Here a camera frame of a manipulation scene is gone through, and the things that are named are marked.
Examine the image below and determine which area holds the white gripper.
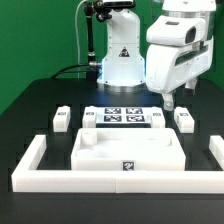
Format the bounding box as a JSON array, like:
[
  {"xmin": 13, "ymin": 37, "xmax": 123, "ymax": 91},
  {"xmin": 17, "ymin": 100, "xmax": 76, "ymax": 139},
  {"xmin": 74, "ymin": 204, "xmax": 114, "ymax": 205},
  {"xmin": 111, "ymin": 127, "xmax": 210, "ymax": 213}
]
[{"xmin": 146, "ymin": 16, "xmax": 213, "ymax": 111}]

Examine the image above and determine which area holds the white desk top tray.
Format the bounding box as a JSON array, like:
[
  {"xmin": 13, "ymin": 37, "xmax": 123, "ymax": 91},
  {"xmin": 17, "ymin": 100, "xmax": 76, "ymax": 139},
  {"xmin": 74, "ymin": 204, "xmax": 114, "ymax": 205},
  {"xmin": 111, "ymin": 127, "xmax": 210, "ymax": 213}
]
[{"xmin": 71, "ymin": 128, "xmax": 186, "ymax": 171}]

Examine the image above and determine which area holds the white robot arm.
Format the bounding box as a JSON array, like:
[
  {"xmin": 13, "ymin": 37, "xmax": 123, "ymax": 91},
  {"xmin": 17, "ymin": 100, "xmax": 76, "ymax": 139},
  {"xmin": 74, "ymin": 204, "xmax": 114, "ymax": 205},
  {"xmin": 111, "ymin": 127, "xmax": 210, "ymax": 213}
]
[{"xmin": 97, "ymin": 0, "xmax": 216, "ymax": 111}]

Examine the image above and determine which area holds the marker tag plate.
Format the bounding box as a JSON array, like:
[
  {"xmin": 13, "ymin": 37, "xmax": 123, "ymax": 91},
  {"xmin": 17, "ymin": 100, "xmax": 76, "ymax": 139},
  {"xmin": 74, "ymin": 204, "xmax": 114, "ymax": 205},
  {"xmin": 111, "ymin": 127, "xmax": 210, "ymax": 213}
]
[{"xmin": 96, "ymin": 107, "xmax": 150, "ymax": 124}]

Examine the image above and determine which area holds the white U-shaped fence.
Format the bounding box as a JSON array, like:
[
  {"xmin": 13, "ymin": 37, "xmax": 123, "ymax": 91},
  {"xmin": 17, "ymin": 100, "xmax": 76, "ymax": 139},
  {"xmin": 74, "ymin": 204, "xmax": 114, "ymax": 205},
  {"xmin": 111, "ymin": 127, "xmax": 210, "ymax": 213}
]
[{"xmin": 11, "ymin": 135, "xmax": 224, "ymax": 194}]

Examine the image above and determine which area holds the black cable bundle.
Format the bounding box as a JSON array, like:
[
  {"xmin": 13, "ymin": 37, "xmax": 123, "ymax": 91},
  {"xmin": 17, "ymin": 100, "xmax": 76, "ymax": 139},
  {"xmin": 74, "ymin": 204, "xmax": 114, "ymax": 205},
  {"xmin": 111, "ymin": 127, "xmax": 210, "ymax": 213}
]
[{"xmin": 50, "ymin": 63, "xmax": 101, "ymax": 80}]

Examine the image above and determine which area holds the grey thin cable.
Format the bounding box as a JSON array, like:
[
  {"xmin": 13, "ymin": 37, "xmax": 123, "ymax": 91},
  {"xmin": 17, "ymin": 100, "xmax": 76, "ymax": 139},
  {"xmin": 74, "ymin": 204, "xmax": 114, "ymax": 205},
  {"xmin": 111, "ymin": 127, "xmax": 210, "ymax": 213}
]
[{"xmin": 75, "ymin": 0, "xmax": 88, "ymax": 80}]

